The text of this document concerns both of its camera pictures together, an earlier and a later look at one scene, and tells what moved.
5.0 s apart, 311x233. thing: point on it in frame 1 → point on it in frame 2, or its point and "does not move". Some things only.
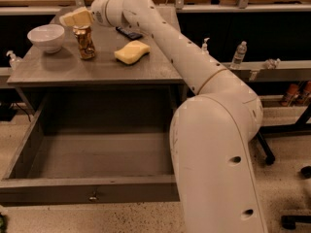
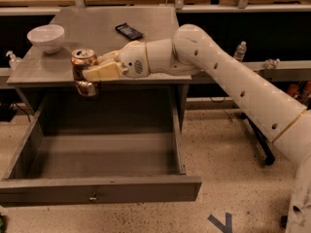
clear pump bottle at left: x=14 y=59 does not move
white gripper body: x=98 y=13 → x=132 y=61
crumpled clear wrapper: x=271 y=63 does not move
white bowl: x=49 y=37 does not move
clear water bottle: x=240 y=53 does not move
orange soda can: x=86 y=45 → x=82 y=59
